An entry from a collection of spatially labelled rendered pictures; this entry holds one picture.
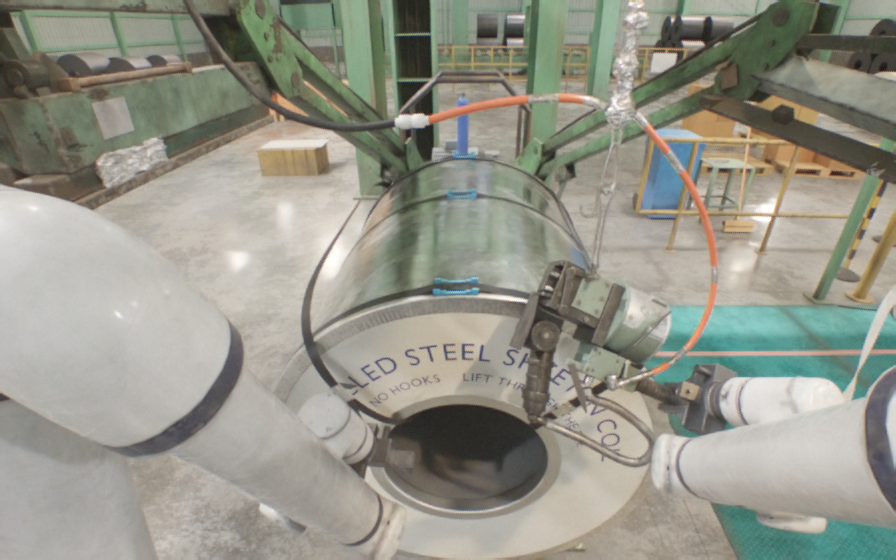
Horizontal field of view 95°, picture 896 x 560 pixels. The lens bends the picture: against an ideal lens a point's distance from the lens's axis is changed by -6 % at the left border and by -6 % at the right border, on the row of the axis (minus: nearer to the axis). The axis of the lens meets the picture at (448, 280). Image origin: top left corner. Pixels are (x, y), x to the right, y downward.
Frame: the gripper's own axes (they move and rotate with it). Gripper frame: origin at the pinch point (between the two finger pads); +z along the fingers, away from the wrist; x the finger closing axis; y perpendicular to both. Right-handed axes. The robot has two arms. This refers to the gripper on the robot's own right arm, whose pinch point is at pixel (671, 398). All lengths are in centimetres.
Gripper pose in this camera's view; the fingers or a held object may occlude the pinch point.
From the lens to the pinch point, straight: 105.8
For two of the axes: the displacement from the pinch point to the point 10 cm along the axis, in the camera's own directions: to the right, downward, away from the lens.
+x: -3.7, 8.9, -2.7
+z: -2.1, 2.0, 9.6
